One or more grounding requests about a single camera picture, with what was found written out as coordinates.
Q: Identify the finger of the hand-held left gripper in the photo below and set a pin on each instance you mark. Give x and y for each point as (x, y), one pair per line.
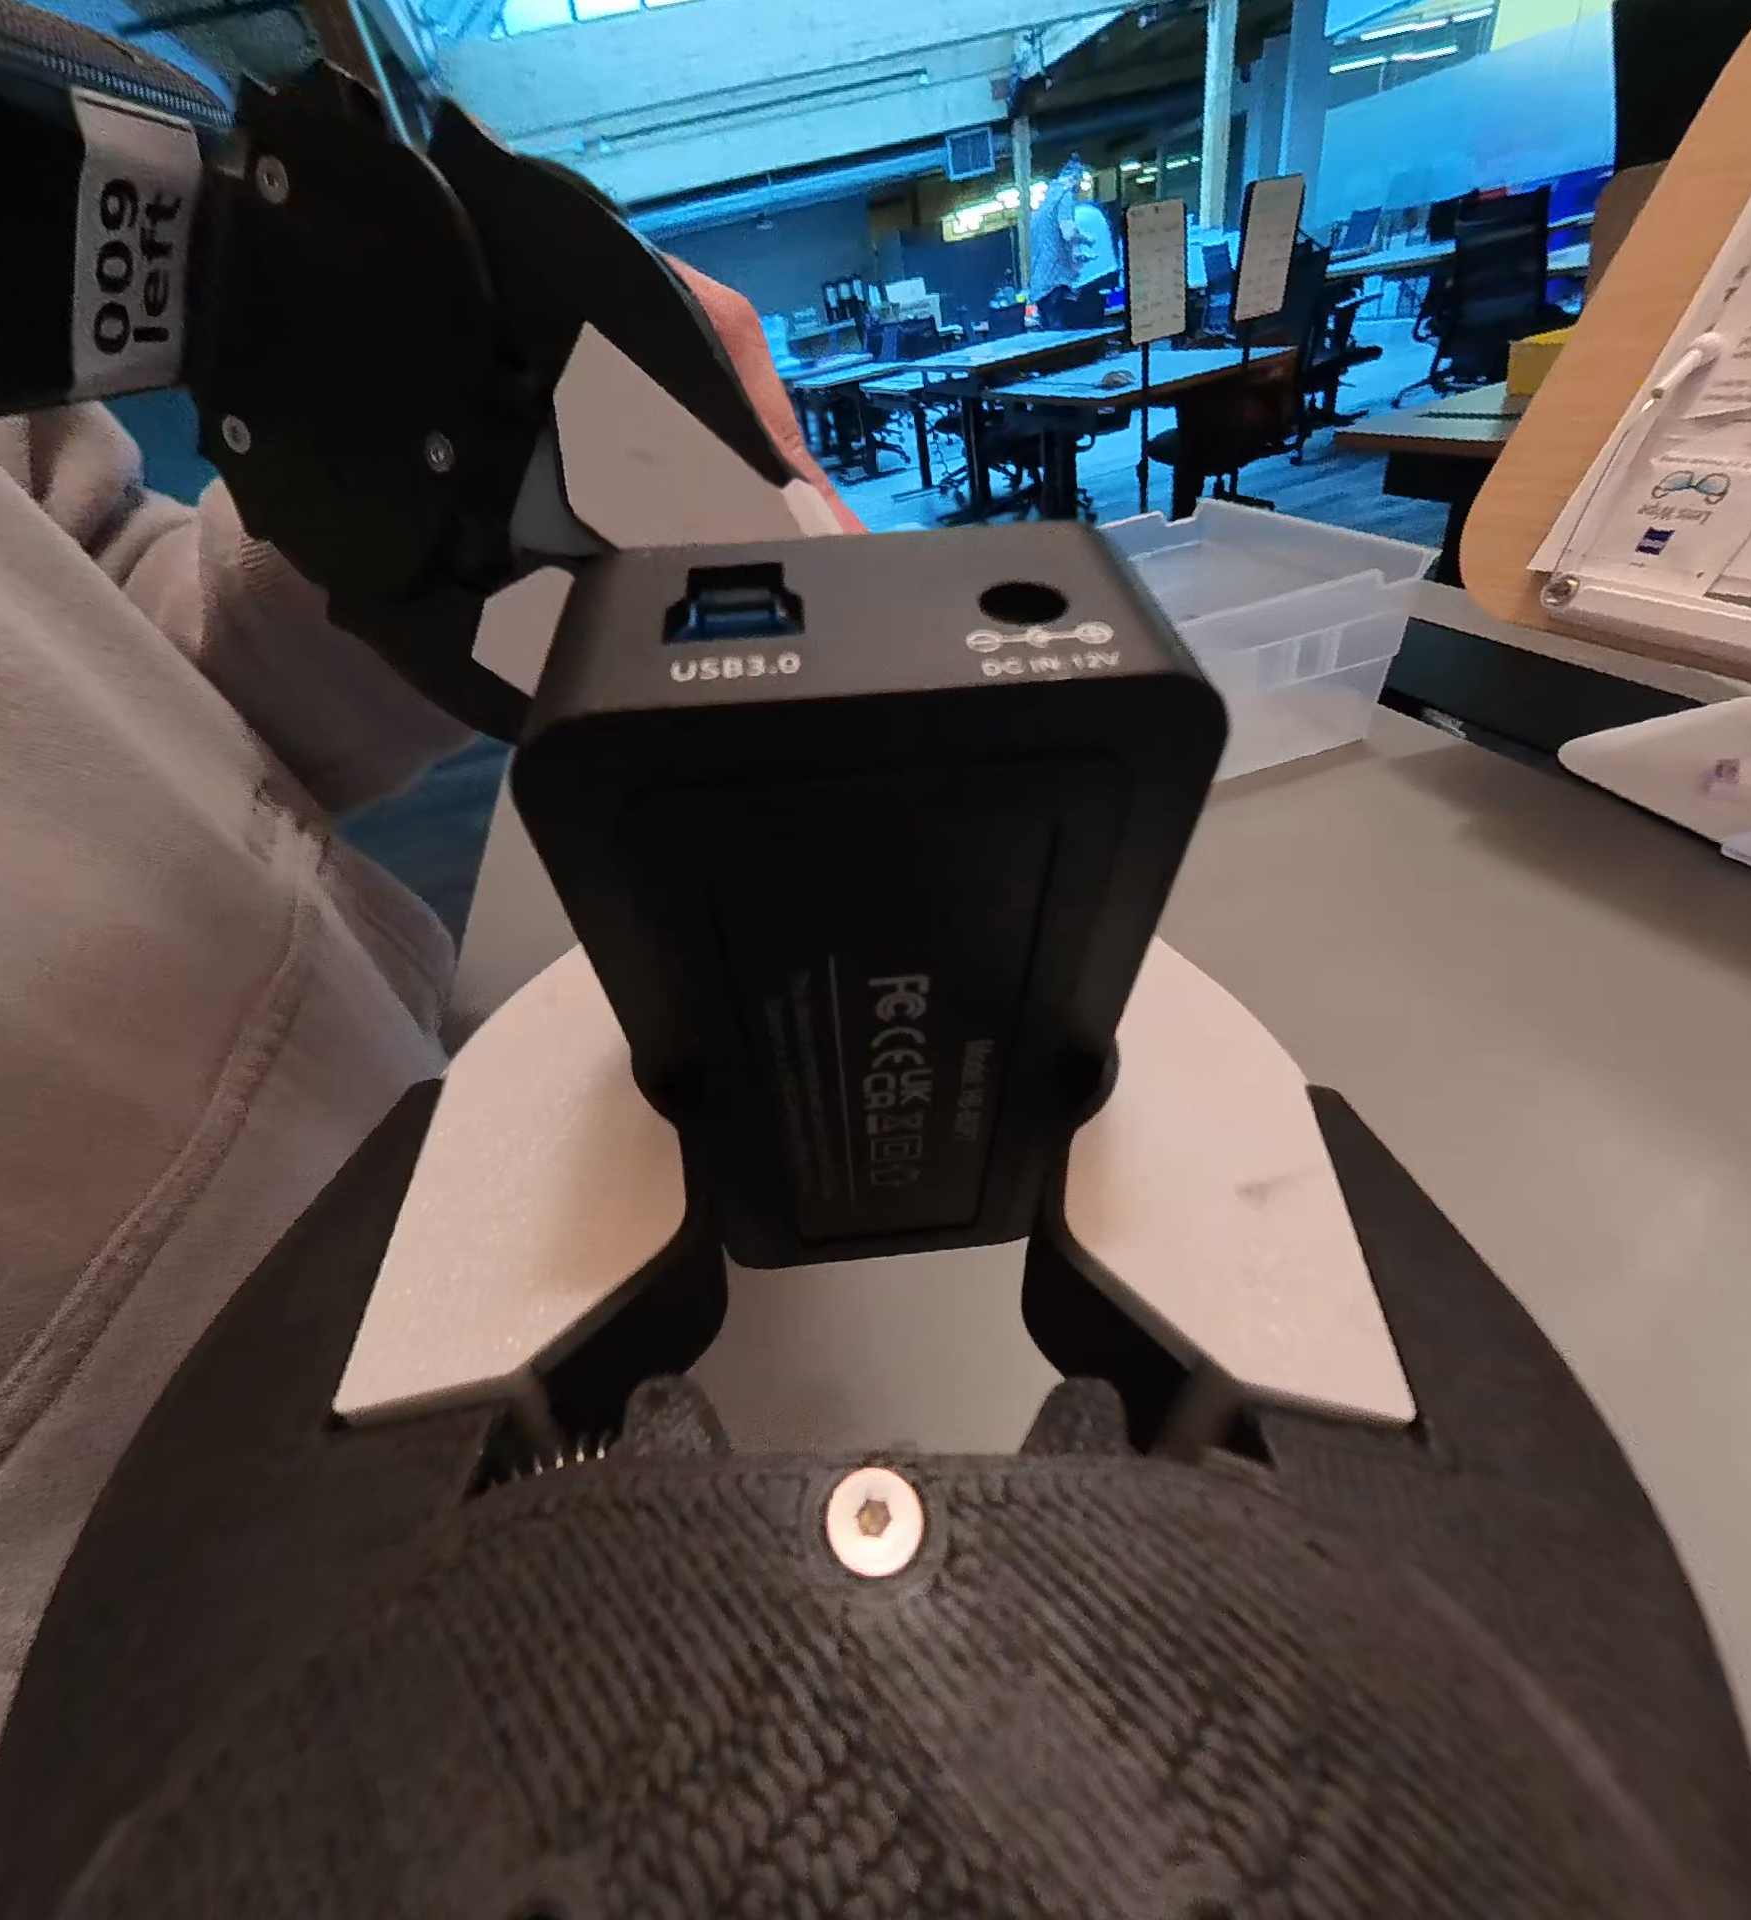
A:
(664, 437)
(523, 638)

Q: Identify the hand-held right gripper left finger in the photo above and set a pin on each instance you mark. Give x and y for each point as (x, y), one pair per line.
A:
(514, 1200)

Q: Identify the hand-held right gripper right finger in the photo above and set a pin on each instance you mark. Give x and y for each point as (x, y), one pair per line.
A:
(1235, 1200)

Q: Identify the black multi-port hub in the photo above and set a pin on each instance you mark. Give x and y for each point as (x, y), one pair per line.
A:
(875, 840)

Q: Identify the person's left hand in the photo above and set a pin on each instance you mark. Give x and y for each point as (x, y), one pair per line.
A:
(776, 413)

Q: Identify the long grey table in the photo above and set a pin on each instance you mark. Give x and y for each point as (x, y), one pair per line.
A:
(1161, 369)
(994, 354)

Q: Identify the person's beige hoodie torso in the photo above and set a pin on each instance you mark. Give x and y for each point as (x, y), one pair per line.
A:
(109, 901)

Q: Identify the white standing board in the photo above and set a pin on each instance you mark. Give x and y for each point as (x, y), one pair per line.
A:
(1156, 271)
(1268, 249)

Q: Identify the clear plastic bin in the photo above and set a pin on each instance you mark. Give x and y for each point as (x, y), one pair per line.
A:
(1295, 660)

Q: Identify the white stand base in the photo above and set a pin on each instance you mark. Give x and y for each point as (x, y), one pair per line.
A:
(1655, 766)

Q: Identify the black office chair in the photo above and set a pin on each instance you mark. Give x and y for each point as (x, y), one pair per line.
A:
(1489, 285)
(1310, 346)

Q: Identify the wooden desk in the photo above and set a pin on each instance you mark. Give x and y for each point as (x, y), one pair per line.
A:
(1431, 428)

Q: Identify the wooden clipboard stand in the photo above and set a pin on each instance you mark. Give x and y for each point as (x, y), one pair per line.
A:
(1549, 451)

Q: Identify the yellow bin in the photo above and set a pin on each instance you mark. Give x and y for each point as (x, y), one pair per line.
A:
(1536, 366)

